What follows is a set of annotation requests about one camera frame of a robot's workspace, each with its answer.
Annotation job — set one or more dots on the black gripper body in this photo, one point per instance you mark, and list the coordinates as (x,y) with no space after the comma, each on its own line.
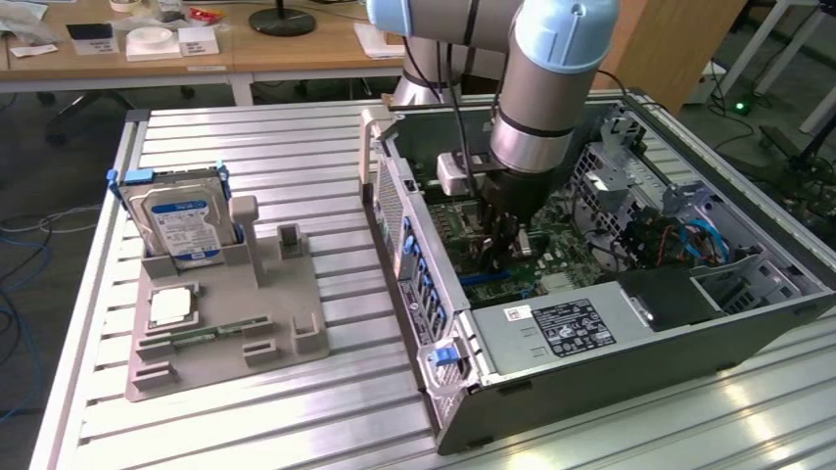
(519,196)

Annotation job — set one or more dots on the small graphics card with fan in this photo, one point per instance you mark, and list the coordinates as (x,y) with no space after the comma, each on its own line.
(525,242)

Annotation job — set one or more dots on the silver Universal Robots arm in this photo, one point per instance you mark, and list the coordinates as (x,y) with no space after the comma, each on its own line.
(542,98)

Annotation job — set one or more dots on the CPU socket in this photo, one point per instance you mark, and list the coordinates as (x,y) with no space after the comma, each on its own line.
(470,218)

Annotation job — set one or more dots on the green motherboard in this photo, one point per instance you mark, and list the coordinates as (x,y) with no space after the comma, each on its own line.
(555,254)

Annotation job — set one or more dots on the metal disk bay cage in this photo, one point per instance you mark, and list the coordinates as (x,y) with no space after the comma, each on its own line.
(614,186)

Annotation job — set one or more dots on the blue expansion slot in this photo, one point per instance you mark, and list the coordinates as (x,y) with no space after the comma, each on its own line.
(485,278)

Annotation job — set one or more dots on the gray card retention cover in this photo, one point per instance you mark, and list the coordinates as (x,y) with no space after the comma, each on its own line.
(374,120)

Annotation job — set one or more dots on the silver power supply with label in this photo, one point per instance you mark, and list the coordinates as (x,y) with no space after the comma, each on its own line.
(517,338)

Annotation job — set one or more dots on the black plastic shroud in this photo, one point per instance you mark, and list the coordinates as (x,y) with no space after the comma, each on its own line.
(666,298)

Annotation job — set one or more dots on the blue case latch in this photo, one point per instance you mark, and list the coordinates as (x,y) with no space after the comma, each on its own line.
(445,355)

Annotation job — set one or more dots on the white paper stack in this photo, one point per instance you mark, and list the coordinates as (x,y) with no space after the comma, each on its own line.
(378,44)

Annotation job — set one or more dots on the device with green light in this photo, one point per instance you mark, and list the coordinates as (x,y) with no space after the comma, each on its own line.
(741,105)

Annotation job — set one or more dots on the wooden cabinet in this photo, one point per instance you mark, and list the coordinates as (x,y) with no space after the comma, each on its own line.
(673,44)

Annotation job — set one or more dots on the dark open PC case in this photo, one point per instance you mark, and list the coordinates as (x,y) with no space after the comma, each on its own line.
(621,372)

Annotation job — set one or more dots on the wooden desk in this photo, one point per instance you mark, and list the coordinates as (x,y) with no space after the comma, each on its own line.
(294,49)

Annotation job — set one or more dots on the black round lamp base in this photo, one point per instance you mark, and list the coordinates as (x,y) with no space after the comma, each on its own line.
(282,22)

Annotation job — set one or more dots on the hard disk in blue carrier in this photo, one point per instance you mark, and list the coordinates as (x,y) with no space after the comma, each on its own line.
(186,220)

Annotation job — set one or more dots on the green RAM stick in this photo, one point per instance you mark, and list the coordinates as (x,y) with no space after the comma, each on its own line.
(210,334)

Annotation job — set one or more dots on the gray parts rack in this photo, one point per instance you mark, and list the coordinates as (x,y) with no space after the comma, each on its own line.
(215,362)

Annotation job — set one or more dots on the silver CPU chip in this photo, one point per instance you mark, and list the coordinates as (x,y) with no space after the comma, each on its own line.
(171,306)

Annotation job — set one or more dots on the plain white box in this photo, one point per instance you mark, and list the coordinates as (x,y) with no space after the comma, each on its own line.
(199,43)

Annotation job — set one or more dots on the red packet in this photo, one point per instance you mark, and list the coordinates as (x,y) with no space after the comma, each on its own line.
(205,14)

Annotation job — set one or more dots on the white box with round dish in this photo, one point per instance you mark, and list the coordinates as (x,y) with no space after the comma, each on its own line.
(154,46)

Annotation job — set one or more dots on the black chair base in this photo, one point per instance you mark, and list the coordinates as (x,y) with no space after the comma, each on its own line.
(79,105)

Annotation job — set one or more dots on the white tape roll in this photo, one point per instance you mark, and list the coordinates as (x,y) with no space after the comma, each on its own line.
(125,5)

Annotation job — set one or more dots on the white box with black top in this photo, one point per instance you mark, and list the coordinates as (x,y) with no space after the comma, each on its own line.
(93,39)

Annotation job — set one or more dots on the white paper note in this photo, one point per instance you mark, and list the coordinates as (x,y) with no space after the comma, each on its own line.
(33,50)

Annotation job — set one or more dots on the clear plastic bag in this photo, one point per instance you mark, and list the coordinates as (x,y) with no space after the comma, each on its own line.
(26,22)

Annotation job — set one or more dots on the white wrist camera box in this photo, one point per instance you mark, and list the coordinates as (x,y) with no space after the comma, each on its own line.
(458,173)

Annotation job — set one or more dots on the white table frame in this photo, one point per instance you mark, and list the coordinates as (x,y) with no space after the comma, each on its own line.
(761,44)

